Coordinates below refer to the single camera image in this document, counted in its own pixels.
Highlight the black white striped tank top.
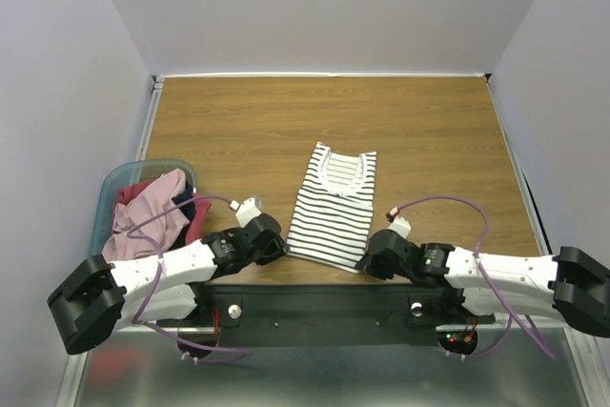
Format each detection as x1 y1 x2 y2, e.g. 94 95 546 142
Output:
287 142 377 274

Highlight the pink tank top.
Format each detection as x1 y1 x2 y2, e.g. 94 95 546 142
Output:
102 169 190 262

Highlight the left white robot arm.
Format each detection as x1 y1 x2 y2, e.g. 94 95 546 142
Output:
47 214 288 356

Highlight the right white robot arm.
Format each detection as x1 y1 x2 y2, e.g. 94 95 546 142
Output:
356 229 609 338

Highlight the red tank top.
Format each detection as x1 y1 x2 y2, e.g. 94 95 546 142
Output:
115 180 212 251

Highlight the navy tank top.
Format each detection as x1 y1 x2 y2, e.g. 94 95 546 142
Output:
172 182 196 222

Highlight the blue translucent plastic bin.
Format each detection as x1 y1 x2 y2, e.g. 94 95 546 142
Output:
89 158 197 255

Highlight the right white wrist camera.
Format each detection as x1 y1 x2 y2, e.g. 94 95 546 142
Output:
386 208 412 238

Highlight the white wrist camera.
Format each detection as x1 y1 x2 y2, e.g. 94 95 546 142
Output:
229 195 262 228
386 208 412 238

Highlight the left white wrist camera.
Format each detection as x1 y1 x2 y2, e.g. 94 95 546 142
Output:
229 195 262 228

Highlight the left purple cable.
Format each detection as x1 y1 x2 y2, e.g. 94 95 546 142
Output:
128 193 249 364

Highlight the aluminium frame rail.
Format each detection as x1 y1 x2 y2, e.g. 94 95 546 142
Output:
48 77 609 406

